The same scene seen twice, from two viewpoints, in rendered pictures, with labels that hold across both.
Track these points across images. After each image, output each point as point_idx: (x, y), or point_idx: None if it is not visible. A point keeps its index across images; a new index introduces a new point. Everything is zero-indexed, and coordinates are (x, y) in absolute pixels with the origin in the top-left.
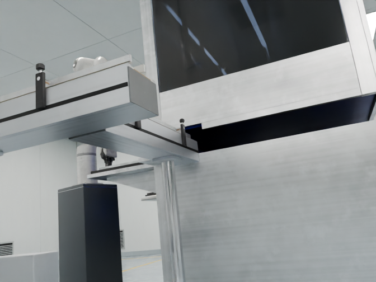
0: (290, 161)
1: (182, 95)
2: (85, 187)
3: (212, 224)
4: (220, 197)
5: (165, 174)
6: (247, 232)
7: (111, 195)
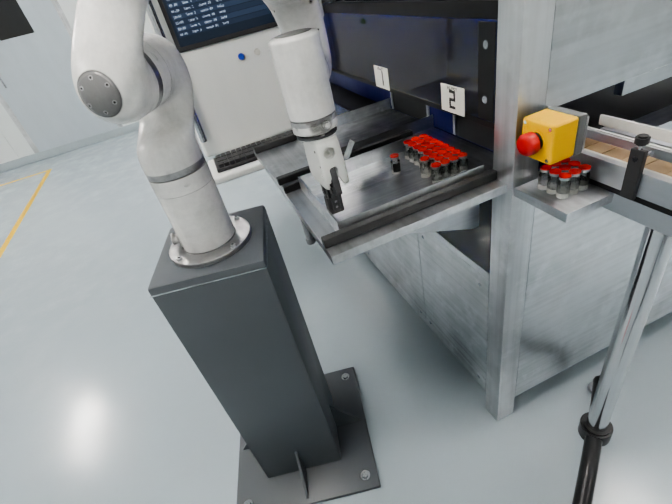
0: None
1: (610, 1)
2: (267, 264)
3: (585, 259)
4: (609, 217)
5: (669, 249)
6: (624, 252)
7: (272, 236)
